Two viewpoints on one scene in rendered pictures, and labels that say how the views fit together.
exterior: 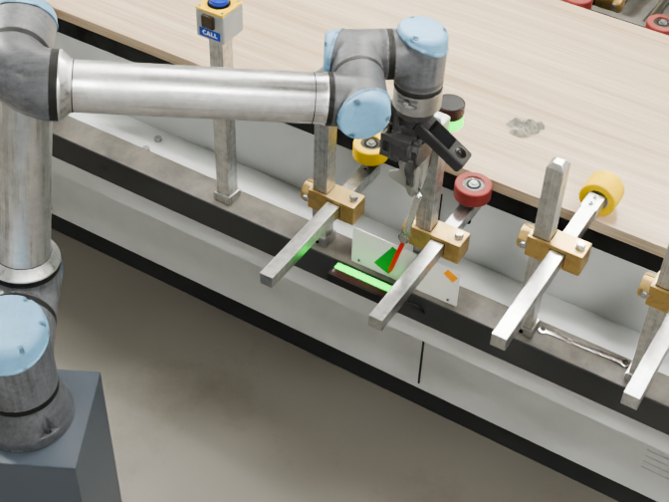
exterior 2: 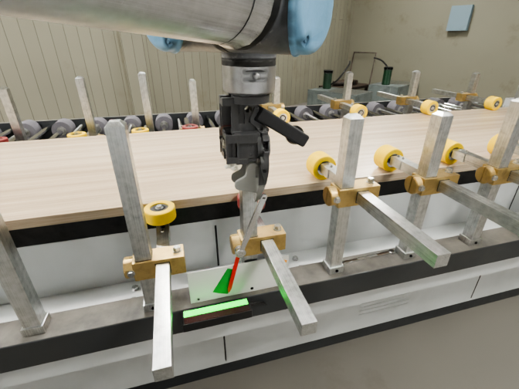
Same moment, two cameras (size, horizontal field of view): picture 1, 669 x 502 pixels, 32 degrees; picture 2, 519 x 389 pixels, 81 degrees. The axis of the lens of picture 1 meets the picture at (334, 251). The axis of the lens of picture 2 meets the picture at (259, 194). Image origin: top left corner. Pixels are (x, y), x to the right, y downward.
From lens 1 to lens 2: 182 cm
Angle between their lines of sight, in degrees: 40
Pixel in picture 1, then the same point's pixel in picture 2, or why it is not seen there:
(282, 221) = (108, 313)
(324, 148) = (137, 214)
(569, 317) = (321, 255)
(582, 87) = not seen: hidden behind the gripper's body
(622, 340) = (353, 248)
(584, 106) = not seen: hidden behind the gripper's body
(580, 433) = (326, 320)
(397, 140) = (246, 136)
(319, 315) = (142, 367)
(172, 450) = not seen: outside the picture
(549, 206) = (353, 156)
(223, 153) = (15, 285)
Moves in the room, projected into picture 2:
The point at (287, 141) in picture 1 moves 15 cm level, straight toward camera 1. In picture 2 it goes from (71, 255) to (93, 280)
